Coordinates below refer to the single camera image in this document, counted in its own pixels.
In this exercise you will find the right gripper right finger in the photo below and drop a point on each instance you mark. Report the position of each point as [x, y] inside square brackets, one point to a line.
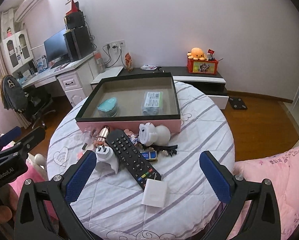
[262, 220]

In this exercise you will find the person's hand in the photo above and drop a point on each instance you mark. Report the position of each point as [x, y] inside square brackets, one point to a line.
[5, 214]

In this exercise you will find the black computer monitor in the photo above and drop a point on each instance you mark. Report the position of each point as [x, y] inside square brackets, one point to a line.
[55, 47]

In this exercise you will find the orange octopus plush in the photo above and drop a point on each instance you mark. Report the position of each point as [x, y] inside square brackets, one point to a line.
[196, 54]

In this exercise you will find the pink block pig toy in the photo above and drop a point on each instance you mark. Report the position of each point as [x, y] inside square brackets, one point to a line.
[133, 138]

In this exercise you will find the teal egg-shaped case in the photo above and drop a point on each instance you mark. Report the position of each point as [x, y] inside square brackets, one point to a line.
[108, 108]

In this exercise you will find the black computer tower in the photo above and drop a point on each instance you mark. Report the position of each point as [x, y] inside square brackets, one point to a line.
[78, 43]

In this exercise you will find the clear bottle orange cap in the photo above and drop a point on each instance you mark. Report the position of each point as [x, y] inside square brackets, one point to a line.
[99, 62]

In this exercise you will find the low black white cabinet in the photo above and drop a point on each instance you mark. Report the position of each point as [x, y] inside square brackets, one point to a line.
[211, 85]

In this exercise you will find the black office chair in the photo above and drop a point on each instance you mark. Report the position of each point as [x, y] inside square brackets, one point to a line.
[33, 104]

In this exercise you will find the white glass door cupboard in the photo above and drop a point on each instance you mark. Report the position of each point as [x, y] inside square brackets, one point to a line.
[16, 51]

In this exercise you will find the plastic wrapped packet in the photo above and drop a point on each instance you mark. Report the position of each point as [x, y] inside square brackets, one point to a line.
[149, 67]

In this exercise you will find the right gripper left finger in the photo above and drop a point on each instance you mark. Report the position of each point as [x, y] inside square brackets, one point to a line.
[32, 219]

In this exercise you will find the black remote control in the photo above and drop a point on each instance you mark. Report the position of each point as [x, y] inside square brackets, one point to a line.
[140, 169]

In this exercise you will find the white air conditioner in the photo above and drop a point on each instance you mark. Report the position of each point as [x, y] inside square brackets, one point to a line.
[23, 9]

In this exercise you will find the clear plastic battery pack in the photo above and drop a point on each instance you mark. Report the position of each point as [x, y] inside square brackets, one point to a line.
[152, 103]

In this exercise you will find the white striped quilt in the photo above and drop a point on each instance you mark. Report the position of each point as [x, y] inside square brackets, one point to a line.
[109, 205]

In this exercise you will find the pink box with black rim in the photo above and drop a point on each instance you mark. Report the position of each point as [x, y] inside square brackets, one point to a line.
[129, 91]

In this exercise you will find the white power adapter plug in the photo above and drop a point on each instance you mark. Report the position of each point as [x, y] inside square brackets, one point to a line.
[105, 158]

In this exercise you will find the black floor scale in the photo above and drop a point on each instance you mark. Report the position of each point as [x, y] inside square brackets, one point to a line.
[237, 103]

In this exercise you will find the red toy crate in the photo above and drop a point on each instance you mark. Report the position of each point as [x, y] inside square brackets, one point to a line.
[202, 67]

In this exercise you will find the white wall power outlet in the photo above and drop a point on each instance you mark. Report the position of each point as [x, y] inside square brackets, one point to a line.
[116, 44]

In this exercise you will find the white round night light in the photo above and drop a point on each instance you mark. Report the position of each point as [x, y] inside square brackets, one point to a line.
[153, 135]

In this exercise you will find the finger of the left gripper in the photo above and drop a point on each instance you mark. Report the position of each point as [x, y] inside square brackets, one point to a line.
[27, 143]
[9, 136]

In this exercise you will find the white square card box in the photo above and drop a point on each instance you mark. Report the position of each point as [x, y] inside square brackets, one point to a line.
[155, 193]

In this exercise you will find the black speaker with red items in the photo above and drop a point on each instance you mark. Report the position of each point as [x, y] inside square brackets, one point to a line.
[74, 18]

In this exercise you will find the rose gold metal cup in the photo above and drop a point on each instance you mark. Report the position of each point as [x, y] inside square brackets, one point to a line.
[101, 137]

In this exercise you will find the white desk with drawers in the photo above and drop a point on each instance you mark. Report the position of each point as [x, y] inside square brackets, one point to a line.
[75, 79]

